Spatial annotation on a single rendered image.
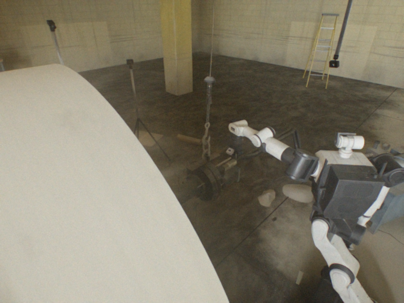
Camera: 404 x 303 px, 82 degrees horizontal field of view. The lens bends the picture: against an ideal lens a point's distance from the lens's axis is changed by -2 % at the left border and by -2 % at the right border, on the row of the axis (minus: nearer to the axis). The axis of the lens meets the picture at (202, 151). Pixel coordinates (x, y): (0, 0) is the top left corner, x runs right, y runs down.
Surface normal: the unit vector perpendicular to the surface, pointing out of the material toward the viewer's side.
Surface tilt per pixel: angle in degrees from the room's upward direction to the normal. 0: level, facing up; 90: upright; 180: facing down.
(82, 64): 90
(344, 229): 90
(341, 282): 90
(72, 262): 41
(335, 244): 45
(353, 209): 105
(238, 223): 0
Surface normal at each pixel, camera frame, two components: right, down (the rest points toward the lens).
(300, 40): -0.71, 0.37
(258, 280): 0.00, -0.85
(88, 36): 0.70, 0.37
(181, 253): 0.53, -0.27
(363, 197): -0.12, 0.51
